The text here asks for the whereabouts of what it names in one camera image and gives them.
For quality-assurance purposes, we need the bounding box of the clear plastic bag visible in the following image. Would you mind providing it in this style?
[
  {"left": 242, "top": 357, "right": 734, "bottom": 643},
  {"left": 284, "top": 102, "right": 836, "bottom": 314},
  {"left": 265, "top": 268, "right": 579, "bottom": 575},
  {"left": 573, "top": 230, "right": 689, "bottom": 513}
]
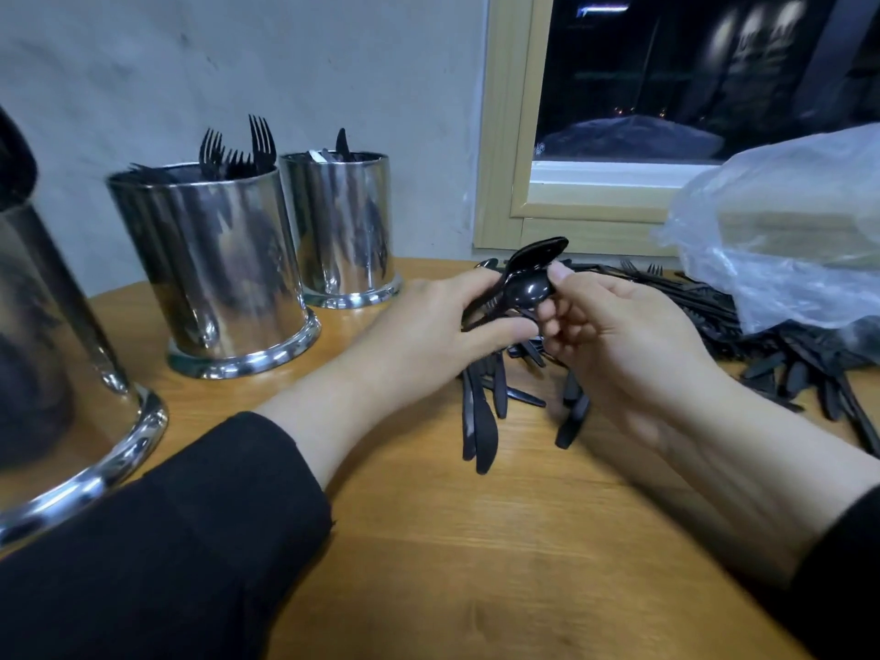
[{"left": 657, "top": 123, "right": 880, "bottom": 336}]

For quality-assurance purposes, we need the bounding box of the black plastic spoon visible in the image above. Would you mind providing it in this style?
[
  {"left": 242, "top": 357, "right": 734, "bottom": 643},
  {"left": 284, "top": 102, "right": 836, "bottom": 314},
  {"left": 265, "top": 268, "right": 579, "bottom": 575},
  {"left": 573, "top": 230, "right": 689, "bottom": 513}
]
[
  {"left": 460, "top": 236, "right": 571, "bottom": 331},
  {"left": 474, "top": 273, "right": 555, "bottom": 325}
]

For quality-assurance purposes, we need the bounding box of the dark parked car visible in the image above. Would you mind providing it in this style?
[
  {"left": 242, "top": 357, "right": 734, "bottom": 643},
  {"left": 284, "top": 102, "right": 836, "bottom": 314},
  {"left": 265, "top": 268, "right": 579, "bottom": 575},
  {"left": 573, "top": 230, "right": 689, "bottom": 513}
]
[{"left": 536, "top": 116, "right": 723, "bottom": 163}]

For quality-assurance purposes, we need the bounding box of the person's left forearm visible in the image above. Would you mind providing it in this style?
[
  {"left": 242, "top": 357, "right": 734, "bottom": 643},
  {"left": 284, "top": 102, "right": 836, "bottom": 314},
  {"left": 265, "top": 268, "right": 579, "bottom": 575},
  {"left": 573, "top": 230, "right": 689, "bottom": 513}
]
[{"left": 0, "top": 364, "right": 380, "bottom": 660}]

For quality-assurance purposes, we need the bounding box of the person's left hand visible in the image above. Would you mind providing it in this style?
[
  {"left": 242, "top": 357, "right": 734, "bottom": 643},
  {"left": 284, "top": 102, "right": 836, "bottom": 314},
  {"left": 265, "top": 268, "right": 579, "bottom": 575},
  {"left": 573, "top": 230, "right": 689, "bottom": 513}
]
[{"left": 330, "top": 268, "right": 541, "bottom": 424}]

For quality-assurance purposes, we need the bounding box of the person's right hand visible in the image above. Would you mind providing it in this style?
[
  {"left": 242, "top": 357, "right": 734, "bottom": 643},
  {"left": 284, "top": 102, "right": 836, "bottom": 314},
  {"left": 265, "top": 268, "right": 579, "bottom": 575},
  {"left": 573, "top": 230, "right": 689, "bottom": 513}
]
[{"left": 536, "top": 260, "right": 731, "bottom": 448}]

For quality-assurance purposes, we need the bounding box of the person's right forearm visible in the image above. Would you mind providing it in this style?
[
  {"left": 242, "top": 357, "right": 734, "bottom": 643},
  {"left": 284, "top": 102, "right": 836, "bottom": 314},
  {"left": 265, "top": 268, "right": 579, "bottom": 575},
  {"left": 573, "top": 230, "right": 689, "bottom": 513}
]
[{"left": 646, "top": 384, "right": 880, "bottom": 660}]

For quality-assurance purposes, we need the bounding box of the black plastic fork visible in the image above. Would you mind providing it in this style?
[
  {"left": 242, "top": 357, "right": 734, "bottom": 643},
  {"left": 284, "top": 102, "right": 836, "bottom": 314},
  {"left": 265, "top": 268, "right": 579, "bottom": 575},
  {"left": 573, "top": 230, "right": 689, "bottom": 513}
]
[
  {"left": 247, "top": 114, "right": 280, "bottom": 174},
  {"left": 198, "top": 127, "right": 227, "bottom": 182}
]

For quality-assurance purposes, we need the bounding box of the bunch of black spoons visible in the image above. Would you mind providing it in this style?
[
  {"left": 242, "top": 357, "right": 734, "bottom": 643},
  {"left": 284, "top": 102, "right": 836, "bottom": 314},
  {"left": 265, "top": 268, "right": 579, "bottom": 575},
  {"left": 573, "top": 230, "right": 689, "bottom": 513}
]
[{"left": 0, "top": 108, "right": 40, "bottom": 212}]

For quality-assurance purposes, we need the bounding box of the pile of black plastic cutlery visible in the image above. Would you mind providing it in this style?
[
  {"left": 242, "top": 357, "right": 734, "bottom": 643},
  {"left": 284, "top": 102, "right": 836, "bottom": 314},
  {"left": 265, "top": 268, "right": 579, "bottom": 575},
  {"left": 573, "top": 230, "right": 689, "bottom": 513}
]
[{"left": 457, "top": 254, "right": 880, "bottom": 476}]

